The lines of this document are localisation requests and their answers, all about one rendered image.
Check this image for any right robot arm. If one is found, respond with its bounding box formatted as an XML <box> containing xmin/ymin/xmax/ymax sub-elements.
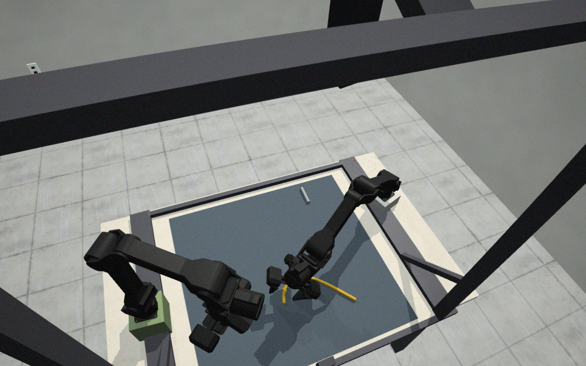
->
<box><xmin>284</xmin><ymin>169</ymin><xmax>401</xmax><ymax>289</ymax></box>

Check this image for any blue-grey mat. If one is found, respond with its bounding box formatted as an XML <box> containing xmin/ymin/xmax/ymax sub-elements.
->
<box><xmin>169</xmin><ymin>175</ymin><xmax>418</xmax><ymax>366</ymax></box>

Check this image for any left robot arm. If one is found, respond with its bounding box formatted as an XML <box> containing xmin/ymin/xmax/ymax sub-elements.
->
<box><xmin>84</xmin><ymin>229</ymin><xmax>265</xmax><ymax>334</ymax></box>

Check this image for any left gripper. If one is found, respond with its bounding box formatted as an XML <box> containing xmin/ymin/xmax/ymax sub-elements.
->
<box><xmin>189</xmin><ymin>277</ymin><xmax>251</xmax><ymax>353</ymax></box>

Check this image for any yellow rope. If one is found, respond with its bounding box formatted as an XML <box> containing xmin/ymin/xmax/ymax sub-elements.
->
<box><xmin>282</xmin><ymin>277</ymin><xmax>357</xmax><ymax>304</ymax></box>

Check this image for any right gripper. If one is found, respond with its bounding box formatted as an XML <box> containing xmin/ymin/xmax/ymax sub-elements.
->
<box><xmin>267</xmin><ymin>266</ymin><xmax>320</xmax><ymax>301</ymax></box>

